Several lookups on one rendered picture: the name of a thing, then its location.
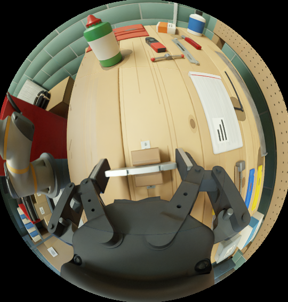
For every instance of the thin black tool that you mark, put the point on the thin black tool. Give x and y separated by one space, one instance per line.
233 92

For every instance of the wooden workbench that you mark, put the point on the wooden workbench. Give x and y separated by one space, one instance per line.
158 106

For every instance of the blue tyre lever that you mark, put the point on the blue tyre lever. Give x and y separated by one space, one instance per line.
249 186

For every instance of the white labelled box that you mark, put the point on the white labelled box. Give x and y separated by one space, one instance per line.
227 250

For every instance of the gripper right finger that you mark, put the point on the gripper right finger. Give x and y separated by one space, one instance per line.
192 181

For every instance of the grey spoke key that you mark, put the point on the grey spoke key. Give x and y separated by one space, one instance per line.
144 168

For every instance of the white paper sheet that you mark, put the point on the white paper sheet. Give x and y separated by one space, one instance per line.
214 110

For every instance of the white wall pipe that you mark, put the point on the white wall pipe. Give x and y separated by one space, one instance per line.
175 13

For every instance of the red tool cabinet body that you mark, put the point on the red tool cabinet body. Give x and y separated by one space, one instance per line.
47 132

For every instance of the white radiator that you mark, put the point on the white radiator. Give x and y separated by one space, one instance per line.
30 90

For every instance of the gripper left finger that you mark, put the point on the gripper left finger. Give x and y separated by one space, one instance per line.
96 179

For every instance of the yellow tyre lever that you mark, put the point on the yellow tyre lever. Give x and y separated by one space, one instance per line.
257 188

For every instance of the grey flat wrench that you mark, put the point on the grey flat wrench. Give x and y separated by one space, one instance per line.
185 50

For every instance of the black lid gas strut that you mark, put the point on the black lid gas strut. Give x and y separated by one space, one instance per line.
13 102

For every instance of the red black hand tool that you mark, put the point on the red black hand tool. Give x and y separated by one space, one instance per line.
155 44

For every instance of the grey bar tool red ends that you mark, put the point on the grey bar tool red ends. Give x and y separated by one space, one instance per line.
167 57

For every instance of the green white bottle red cap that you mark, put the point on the green white bottle red cap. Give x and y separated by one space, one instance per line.
104 44

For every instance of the orange white box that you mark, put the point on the orange white box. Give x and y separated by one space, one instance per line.
165 27

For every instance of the labelled cardboard box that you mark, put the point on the labelled cardboard box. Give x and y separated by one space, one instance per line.
54 252
42 210

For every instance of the white blue box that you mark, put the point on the white blue box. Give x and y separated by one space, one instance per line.
251 230

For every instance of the tan pegboard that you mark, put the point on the tan pegboard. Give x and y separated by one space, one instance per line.
273 118

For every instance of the blue white bottle black cap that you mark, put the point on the blue white bottle black cap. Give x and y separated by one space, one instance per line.
196 23

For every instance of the brown wooden block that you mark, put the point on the brown wooden block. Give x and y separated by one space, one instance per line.
146 155

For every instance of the plain brown cardboard box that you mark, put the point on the plain brown cardboard box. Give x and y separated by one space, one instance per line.
63 99

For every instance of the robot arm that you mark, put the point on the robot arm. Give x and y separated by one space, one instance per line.
14 146

